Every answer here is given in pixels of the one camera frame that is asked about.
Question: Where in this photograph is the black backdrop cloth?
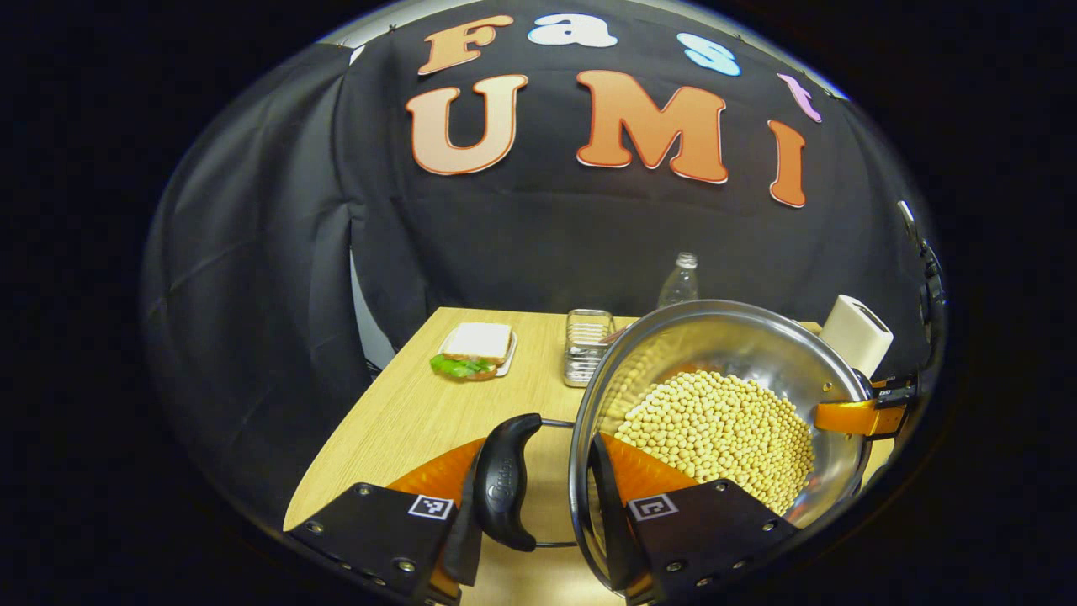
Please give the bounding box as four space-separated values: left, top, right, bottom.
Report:
139 0 947 523

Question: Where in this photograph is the wire mesh utensil basket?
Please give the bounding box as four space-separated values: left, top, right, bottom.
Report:
563 309 617 388

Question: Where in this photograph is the clear plastic water bottle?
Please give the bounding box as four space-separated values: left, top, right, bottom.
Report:
656 252 701 311

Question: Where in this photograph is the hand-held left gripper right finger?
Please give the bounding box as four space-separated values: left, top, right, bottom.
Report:
587 432 800 606

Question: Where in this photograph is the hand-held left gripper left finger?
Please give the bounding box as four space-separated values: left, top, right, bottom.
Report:
284 438 489 606

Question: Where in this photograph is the white toaster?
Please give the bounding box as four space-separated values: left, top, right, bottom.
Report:
819 295 894 380

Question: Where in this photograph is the stainless steel pot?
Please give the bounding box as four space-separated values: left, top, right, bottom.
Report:
473 300 876 594

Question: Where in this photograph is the white sandwich plate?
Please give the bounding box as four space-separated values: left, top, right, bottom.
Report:
438 327 518 378

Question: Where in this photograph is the pile of soybeans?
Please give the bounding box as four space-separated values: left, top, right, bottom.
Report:
613 370 817 516

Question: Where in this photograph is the sandwich with lettuce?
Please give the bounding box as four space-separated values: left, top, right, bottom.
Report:
430 322 514 381

